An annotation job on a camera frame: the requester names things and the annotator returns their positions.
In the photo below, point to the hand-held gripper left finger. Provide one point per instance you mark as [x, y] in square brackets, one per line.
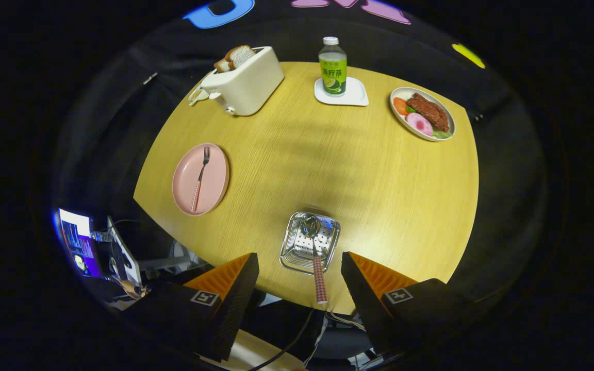
[232, 309]

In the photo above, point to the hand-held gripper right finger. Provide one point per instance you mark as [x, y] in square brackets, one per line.
[361, 299]

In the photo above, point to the person's white clothing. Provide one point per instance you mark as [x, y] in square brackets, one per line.
[256, 350]

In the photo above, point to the grey metal bar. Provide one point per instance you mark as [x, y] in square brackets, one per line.
[165, 263]

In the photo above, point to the pink plate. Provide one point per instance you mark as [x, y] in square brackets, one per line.
[214, 180]

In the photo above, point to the lit computer monitor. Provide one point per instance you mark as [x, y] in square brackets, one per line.
[78, 242]

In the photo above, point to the white food plate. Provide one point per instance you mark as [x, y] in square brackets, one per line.
[402, 123]

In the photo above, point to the green lettuce leaf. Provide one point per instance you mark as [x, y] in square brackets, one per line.
[442, 134]

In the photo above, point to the pink radish slice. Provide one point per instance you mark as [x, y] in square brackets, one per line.
[419, 124]

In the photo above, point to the orange tomato slice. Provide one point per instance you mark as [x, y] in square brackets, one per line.
[400, 106]

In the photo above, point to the brown meat piece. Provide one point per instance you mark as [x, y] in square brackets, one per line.
[428, 111]

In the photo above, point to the white square coaster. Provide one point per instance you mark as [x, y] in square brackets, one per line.
[356, 98]

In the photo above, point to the white divided condiment tray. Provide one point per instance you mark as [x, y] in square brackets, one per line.
[198, 95]

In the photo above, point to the white toaster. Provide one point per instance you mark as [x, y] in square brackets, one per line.
[250, 85]

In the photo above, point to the green label drink bottle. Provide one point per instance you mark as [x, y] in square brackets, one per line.
[333, 72]

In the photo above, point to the brown crust bread slice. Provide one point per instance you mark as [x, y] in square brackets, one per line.
[222, 65]

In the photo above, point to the silver cloth clip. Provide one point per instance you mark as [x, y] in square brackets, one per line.
[149, 78]

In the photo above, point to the white bread slice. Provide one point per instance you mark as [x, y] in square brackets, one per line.
[240, 55]

